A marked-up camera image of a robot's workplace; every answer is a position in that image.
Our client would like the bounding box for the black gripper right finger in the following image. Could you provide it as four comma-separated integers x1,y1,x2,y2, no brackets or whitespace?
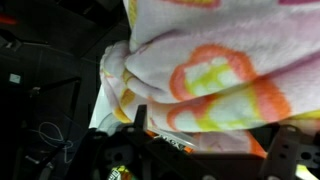
259,124,320,180

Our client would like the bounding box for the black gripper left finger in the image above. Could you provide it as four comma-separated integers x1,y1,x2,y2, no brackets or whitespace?
64,104,214,180

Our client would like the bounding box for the pink patterned fleece blanket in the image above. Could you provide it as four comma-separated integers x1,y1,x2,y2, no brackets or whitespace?
99,0,320,158

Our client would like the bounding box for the white wire loop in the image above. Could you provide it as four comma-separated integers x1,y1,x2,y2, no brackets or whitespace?
30,120,75,165

